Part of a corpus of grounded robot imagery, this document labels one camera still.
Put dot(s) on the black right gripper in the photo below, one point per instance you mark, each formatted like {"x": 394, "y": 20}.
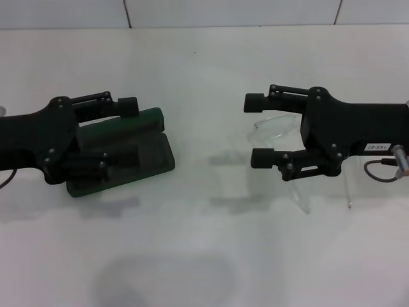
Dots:
{"x": 351, "y": 128}

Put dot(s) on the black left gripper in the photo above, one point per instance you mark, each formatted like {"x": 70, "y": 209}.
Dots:
{"x": 35, "y": 140}

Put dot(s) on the clear plastic glasses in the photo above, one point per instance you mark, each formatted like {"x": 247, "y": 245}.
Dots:
{"x": 278, "y": 128}

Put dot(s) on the green glasses case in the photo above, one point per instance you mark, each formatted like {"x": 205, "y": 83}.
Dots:
{"x": 153, "y": 124}

